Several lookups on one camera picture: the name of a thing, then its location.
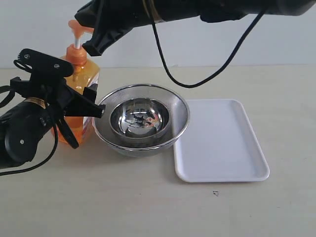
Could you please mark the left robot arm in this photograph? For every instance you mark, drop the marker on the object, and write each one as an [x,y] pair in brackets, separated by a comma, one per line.
[19,138]

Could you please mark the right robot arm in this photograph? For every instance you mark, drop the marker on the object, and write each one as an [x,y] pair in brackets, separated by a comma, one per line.
[215,11]

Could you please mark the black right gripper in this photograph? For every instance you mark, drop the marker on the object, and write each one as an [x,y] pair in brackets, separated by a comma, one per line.
[112,20]

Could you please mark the steel mesh colander basin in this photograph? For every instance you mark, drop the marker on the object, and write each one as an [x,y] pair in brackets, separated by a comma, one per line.
[142,120]

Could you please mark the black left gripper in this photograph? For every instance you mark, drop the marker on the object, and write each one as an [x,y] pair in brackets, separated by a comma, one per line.
[47,98]

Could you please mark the white rectangular plastic tray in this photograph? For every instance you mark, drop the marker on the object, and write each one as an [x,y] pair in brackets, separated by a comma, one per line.
[219,145]

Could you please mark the orange dish soap pump bottle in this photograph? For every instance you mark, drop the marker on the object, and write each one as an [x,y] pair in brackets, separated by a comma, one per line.
[86,73]

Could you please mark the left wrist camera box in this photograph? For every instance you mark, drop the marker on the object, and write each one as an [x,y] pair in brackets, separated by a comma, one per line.
[45,64]

